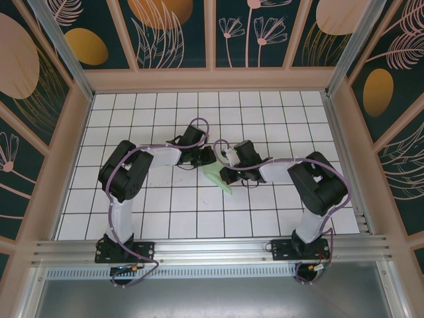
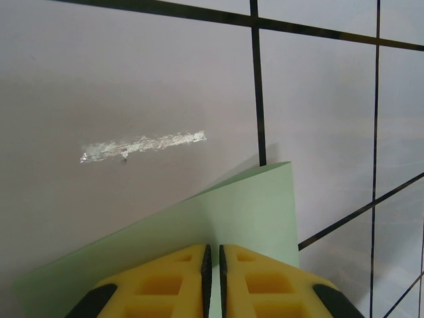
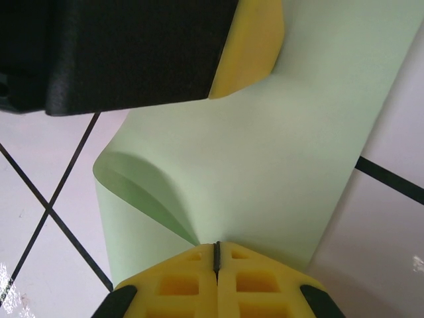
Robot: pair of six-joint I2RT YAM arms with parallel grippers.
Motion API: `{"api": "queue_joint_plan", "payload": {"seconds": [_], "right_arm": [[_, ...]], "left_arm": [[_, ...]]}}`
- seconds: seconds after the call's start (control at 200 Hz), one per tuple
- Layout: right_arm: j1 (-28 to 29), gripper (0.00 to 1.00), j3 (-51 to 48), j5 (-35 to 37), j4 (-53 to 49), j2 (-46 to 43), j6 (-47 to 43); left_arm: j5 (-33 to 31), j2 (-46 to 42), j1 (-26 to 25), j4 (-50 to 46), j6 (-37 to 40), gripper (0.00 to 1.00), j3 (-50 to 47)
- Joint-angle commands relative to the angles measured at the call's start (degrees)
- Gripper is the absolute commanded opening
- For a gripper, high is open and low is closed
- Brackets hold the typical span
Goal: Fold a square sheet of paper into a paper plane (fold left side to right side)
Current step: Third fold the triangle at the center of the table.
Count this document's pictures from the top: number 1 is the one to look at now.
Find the light green paper sheet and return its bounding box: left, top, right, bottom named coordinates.
left=200, top=160, right=235, bottom=197

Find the grey sheet metal panel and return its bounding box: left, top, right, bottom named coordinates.
left=31, top=264, right=398, bottom=318

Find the aluminium mounting rail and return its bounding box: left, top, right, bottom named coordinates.
left=31, top=234, right=395, bottom=266

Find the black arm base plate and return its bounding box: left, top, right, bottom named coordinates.
left=95, top=241, right=156, bottom=264
left=271, top=238, right=331, bottom=261

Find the aluminium table edge rail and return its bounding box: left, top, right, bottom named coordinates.
left=321, top=89, right=377, bottom=235

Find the grey slotted cable duct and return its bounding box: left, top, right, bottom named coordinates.
left=46, top=263, right=299, bottom=280

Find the aluminium corner post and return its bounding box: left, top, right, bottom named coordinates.
left=28, top=0, right=95, bottom=100
left=326, top=0, right=377, bottom=97

